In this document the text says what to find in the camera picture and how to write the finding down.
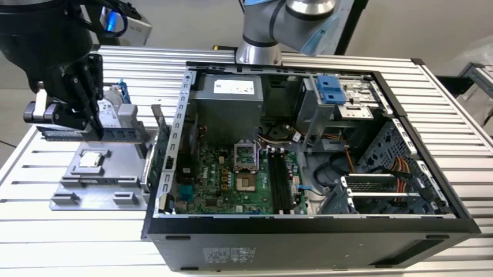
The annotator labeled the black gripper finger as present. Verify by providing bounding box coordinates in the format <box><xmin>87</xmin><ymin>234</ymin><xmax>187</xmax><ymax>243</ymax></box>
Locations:
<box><xmin>62</xmin><ymin>53</ymin><xmax>106</xmax><ymax>143</ymax></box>
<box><xmin>23</xmin><ymin>82</ymin><xmax>89</xmax><ymax>130</ymax></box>

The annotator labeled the black RAM slot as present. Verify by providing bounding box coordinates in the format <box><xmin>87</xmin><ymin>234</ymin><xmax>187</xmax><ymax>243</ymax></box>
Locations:
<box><xmin>268</xmin><ymin>147</ymin><xmax>286</xmax><ymax>215</ymax></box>
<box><xmin>278</xmin><ymin>147</ymin><xmax>298</xmax><ymax>215</ymax></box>

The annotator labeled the hard disk in blue carrier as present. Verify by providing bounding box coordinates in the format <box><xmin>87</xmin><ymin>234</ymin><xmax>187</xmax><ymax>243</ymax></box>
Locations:
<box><xmin>94</xmin><ymin>77</ymin><xmax>133</xmax><ymax>130</ymax></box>

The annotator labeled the silver CPU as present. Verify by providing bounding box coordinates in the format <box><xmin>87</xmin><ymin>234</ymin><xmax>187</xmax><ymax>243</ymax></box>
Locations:
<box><xmin>79</xmin><ymin>152</ymin><xmax>105</xmax><ymax>168</ymax></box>

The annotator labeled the grey parts rack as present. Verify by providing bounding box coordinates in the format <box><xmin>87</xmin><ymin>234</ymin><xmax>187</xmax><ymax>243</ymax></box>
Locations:
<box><xmin>48</xmin><ymin>105</ymin><xmax>162</xmax><ymax>213</ymax></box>

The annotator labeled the green graphics card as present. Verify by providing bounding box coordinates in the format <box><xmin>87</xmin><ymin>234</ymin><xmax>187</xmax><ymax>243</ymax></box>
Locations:
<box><xmin>141</xmin><ymin>99</ymin><xmax>173</xmax><ymax>194</ymax></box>

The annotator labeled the grey power supply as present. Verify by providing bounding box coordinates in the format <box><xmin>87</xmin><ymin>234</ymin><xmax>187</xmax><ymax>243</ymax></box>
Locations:
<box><xmin>189</xmin><ymin>73</ymin><xmax>265</xmax><ymax>145</ymax></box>

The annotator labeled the green motherboard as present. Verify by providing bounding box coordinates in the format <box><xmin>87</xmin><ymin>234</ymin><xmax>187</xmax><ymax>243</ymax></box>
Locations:
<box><xmin>175</xmin><ymin>144</ymin><xmax>309</xmax><ymax>216</ymax></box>

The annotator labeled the metal socket cover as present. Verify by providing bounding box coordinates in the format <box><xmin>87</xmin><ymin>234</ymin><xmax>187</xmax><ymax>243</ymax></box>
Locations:
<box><xmin>234</xmin><ymin>140</ymin><xmax>258</xmax><ymax>173</ymax></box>

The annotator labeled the thin locking lever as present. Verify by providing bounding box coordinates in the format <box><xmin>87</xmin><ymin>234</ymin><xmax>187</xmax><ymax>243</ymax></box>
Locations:
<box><xmin>254</xmin><ymin>143</ymin><xmax>265</xmax><ymax>171</ymax></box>

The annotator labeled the CPU socket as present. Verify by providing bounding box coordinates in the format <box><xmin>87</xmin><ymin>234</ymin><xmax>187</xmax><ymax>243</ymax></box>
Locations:
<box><xmin>236</xmin><ymin>172</ymin><xmax>258</xmax><ymax>193</ymax></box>

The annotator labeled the black round fan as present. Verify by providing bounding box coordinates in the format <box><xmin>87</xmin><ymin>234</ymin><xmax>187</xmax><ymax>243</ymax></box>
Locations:
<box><xmin>264</xmin><ymin>122</ymin><xmax>296</xmax><ymax>142</ymax></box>

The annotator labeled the blue drive latch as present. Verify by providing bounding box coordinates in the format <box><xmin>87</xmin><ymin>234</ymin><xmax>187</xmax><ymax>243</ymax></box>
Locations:
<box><xmin>316</xmin><ymin>74</ymin><xmax>346</xmax><ymax>105</ymax></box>

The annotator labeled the black PC case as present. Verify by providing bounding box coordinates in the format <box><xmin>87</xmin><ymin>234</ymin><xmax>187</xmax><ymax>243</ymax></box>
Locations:
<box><xmin>141</xmin><ymin>60</ymin><xmax>483</xmax><ymax>272</ymax></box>

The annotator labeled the metal disk bay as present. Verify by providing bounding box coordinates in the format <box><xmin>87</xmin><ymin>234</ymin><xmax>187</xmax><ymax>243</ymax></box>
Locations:
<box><xmin>320</xmin><ymin>172</ymin><xmax>425</xmax><ymax>216</ymax></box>

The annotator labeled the dark blue camera cable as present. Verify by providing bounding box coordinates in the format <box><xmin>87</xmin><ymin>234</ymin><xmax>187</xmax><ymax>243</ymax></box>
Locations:
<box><xmin>73</xmin><ymin>0</ymin><xmax>129</xmax><ymax>38</ymax></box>

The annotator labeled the silver camera with blue plug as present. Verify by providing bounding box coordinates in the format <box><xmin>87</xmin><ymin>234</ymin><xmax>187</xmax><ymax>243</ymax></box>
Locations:
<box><xmin>99</xmin><ymin>4</ymin><xmax>154</xmax><ymax>46</ymax></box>

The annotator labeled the thin orange wire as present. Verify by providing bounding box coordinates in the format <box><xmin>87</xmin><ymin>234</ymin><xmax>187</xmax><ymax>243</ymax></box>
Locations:
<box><xmin>344</xmin><ymin>145</ymin><xmax>356</xmax><ymax>174</ymax></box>

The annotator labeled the black frame post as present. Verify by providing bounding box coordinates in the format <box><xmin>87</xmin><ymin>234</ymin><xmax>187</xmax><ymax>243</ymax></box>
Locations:
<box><xmin>334</xmin><ymin>0</ymin><xmax>370</xmax><ymax>55</ymax></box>

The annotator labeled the orange yellow wire bundle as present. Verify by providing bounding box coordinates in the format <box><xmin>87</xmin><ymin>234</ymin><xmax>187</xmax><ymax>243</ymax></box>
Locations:
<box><xmin>386</xmin><ymin>157</ymin><xmax>415</xmax><ymax>203</ymax></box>

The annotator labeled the grey metal shelf frame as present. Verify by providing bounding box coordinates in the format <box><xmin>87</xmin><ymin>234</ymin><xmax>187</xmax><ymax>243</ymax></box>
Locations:
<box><xmin>456</xmin><ymin>62</ymin><xmax>493</xmax><ymax>116</ymax></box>

